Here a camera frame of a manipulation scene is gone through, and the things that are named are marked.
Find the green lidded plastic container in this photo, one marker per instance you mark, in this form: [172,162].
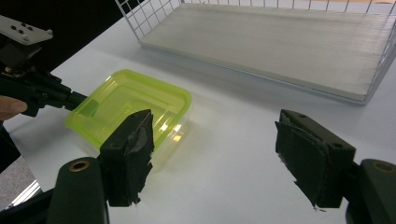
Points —
[130,96]

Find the aluminium rail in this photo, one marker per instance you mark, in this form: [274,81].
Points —
[26,193]

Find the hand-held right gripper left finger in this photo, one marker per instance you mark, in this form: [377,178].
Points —
[127,161]

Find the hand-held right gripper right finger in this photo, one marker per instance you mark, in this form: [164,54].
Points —
[314,158]

